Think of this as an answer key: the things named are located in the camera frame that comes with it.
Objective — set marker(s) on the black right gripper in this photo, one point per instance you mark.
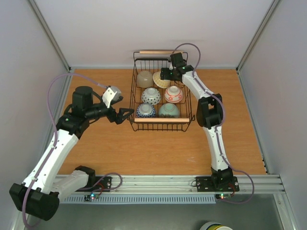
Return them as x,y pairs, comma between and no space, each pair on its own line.
163,74

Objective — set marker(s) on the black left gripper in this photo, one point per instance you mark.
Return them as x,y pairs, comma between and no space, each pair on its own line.
119,119

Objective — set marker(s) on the yellow blue pattern bowl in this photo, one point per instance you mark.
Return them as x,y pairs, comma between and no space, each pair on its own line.
159,82

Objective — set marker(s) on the orange floral white bowl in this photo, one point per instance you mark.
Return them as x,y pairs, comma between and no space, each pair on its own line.
173,94

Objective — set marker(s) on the beige leaf pattern bowl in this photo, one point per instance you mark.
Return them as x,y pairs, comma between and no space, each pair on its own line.
144,79

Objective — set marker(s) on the red zigzag pattern bowl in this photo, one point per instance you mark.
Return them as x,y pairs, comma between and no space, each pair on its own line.
145,110

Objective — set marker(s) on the red diamond pattern bowl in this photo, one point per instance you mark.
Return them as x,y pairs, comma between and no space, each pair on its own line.
151,96

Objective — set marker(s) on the black wire dish rack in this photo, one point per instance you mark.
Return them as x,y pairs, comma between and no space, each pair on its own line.
153,61

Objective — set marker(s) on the mint green bowl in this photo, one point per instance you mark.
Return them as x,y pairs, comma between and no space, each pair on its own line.
169,110

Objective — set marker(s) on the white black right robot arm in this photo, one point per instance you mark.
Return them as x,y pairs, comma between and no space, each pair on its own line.
209,115

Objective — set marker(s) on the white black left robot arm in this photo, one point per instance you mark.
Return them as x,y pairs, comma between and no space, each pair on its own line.
39,195

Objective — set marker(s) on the left small circuit board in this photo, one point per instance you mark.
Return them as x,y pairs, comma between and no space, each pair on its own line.
91,197

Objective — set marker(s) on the small circuit board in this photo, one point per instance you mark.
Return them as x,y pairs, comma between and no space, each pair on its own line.
91,197
223,196

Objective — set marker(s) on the right small circuit board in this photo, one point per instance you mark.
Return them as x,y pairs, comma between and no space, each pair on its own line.
223,196

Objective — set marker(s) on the white yellow blue container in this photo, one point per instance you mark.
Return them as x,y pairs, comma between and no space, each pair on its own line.
214,226

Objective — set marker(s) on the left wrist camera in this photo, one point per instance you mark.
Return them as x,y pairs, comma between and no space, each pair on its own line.
112,93

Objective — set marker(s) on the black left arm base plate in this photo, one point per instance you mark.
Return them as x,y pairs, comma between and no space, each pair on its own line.
100,185

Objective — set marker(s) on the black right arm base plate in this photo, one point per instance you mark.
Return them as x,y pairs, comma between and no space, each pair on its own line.
208,184

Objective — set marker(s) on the slotted grey cable duct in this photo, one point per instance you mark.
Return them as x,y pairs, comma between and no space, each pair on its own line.
143,199

